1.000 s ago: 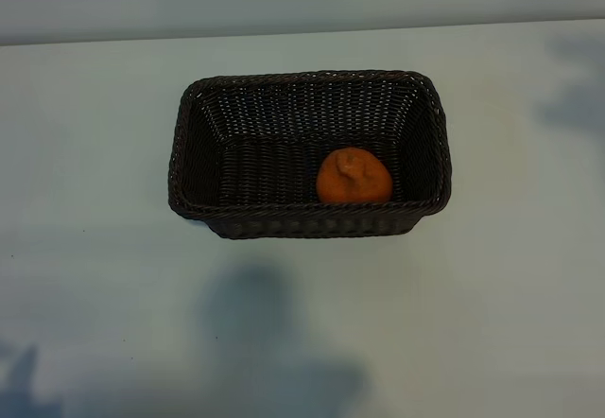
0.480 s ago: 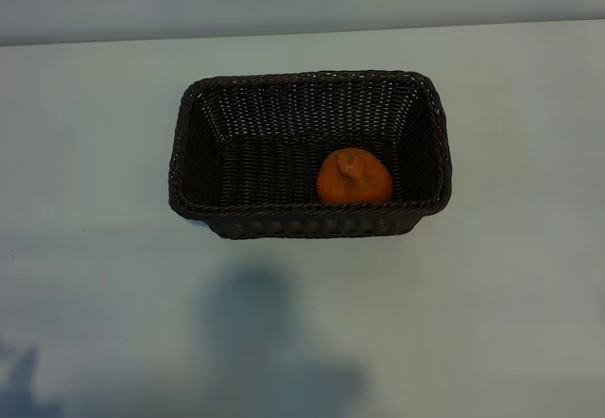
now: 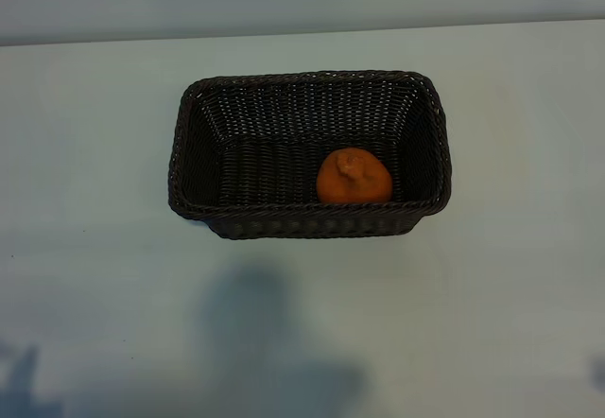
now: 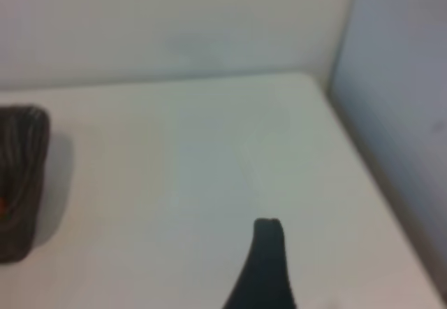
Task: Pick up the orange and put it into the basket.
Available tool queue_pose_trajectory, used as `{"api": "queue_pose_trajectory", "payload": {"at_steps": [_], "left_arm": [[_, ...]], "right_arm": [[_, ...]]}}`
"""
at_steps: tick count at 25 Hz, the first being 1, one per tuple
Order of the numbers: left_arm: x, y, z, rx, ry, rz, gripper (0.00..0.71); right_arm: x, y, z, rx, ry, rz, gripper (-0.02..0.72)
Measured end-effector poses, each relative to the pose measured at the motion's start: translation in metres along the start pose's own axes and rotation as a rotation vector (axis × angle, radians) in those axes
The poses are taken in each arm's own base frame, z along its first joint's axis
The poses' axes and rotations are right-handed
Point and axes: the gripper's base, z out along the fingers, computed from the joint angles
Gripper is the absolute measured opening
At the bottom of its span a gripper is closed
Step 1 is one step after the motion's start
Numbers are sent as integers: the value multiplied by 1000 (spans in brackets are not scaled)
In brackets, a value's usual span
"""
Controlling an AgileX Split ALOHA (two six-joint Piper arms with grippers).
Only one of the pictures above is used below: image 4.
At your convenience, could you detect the dark brown wicker basket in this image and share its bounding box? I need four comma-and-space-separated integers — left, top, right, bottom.
0, 104, 50, 264

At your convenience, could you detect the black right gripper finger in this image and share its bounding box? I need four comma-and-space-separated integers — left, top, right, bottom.
221, 217, 300, 309

